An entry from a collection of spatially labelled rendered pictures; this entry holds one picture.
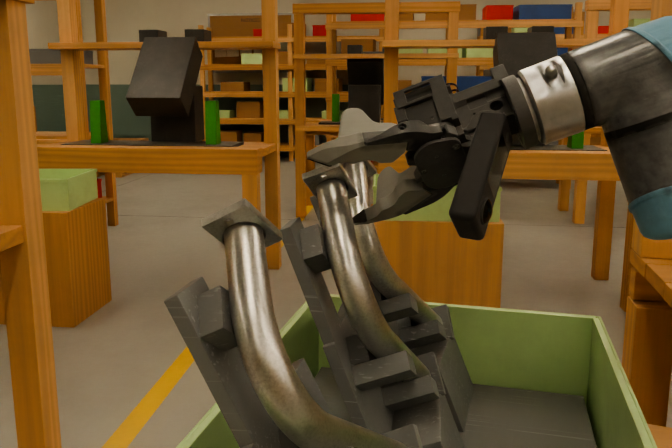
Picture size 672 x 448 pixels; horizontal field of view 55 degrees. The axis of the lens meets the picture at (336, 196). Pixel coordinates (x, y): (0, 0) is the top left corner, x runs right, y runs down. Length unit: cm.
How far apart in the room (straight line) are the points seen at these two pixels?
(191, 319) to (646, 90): 43
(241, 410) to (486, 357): 56
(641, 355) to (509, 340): 79
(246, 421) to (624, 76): 42
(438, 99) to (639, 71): 18
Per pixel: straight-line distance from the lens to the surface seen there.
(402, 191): 65
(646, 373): 174
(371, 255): 76
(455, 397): 87
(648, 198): 63
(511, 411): 93
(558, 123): 62
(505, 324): 96
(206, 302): 47
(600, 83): 62
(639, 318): 169
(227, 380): 47
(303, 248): 60
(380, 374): 63
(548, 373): 99
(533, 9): 816
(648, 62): 63
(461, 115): 63
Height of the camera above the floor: 128
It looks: 10 degrees down
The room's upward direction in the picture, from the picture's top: straight up
